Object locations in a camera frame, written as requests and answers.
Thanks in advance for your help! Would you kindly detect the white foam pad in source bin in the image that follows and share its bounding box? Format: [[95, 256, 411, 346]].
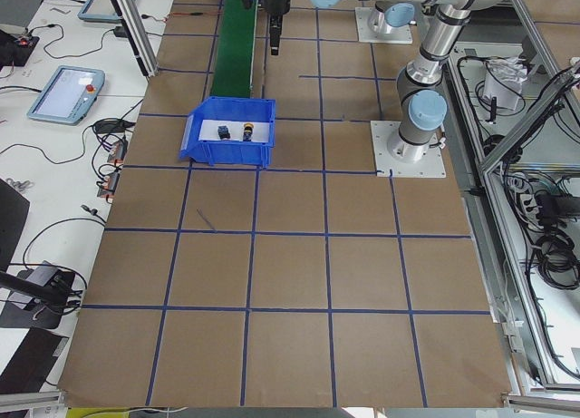
[[198, 120, 272, 143]]

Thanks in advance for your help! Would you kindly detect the black power adapter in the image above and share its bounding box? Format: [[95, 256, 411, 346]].
[[113, 25, 128, 38]]

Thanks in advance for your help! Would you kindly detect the teach pendant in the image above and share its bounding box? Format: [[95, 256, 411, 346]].
[[77, 0, 121, 24], [27, 65, 105, 125]]

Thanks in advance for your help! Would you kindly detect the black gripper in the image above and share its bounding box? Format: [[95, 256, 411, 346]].
[[263, 0, 291, 56]]

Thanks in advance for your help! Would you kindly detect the near teach pendant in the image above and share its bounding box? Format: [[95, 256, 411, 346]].
[[27, 65, 105, 125]]

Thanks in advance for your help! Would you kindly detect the far teach pendant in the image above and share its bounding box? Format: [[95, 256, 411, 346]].
[[77, 0, 121, 24]]

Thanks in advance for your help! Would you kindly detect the crumpled white paper bag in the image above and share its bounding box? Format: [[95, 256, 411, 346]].
[[482, 57, 527, 111]]

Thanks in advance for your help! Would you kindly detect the yellow push button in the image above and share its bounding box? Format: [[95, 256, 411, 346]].
[[242, 122, 254, 141]]

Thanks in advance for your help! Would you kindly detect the green conveyor belt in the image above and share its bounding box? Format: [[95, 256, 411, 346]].
[[210, 0, 257, 98]]

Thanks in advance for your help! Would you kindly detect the blue source plastic bin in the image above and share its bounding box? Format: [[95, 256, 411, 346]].
[[179, 96, 276, 168]]

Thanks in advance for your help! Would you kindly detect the black monitor stand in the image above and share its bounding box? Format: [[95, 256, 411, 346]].
[[1, 180, 82, 329]]

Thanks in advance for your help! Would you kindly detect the red push button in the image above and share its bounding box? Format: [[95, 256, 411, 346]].
[[217, 125, 231, 141]]

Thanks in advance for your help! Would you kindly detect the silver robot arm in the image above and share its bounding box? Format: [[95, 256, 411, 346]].
[[310, 0, 502, 163], [367, 1, 415, 34]]

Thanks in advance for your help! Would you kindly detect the aluminium frame post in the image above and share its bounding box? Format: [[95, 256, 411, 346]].
[[110, 0, 159, 78]]

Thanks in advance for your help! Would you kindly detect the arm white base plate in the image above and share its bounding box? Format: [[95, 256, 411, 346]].
[[355, 7, 412, 44], [371, 121, 446, 179]]

